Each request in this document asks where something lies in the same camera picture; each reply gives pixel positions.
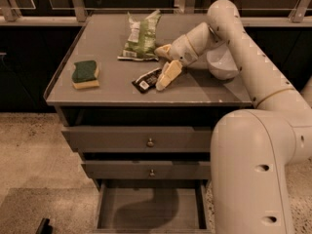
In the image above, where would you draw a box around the black object on floor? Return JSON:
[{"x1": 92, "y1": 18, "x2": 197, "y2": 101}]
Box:
[{"x1": 35, "y1": 218, "x2": 53, "y2": 234}]

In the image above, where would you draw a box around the black rxbar chocolate wrapper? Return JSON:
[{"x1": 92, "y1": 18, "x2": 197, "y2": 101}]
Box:
[{"x1": 132, "y1": 68, "x2": 162, "y2": 94}]

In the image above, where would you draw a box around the green yellow sponge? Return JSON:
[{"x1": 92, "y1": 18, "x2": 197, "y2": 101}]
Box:
[{"x1": 71, "y1": 60, "x2": 99, "y2": 90}]

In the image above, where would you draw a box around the grey middle drawer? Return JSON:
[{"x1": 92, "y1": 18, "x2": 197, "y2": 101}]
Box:
[{"x1": 82, "y1": 161, "x2": 211, "y2": 180}]

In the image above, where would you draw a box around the grey drawer cabinet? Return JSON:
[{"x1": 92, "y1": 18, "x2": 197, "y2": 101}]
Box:
[{"x1": 43, "y1": 13, "x2": 254, "y2": 234}]

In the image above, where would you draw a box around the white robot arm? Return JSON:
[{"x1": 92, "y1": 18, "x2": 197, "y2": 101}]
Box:
[{"x1": 155, "y1": 0, "x2": 312, "y2": 234}]

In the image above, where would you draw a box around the brass top drawer knob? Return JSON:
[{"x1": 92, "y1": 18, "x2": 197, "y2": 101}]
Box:
[{"x1": 146, "y1": 138, "x2": 154, "y2": 147}]

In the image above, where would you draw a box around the grey top drawer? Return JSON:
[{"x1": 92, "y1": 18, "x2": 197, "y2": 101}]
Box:
[{"x1": 61, "y1": 126, "x2": 212, "y2": 153}]

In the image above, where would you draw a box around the green chip bag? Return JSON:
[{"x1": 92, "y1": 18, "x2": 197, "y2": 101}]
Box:
[{"x1": 118, "y1": 10, "x2": 162, "y2": 61}]

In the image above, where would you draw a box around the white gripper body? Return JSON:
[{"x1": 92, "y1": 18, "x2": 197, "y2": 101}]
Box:
[{"x1": 169, "y1": 34, "x2": 198, "y2": 66}]

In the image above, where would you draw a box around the white bowl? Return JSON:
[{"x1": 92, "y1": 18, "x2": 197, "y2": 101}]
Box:
[{"x1": 206, "y1": 43, "x2": 239, "y2": 80}]

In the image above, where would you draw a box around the grey open bottom drawer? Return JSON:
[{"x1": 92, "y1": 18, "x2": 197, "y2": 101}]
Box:
[{"x1": 93, "y1": 179, "x2": 212, "y2": 234}]

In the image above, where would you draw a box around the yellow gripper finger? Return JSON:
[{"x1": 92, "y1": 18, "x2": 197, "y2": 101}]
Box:
[
  {"x1": 156, "y1": 60, "x2": 182, "y2": 91},
  {"x1": 154, "y1": 44, "x2": 172, "y2": 59}
]

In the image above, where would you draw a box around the metal railing frame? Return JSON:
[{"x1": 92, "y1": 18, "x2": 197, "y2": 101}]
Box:
[{"x1": 0, "y1": 0, "x2": 312, "y2": 27}]

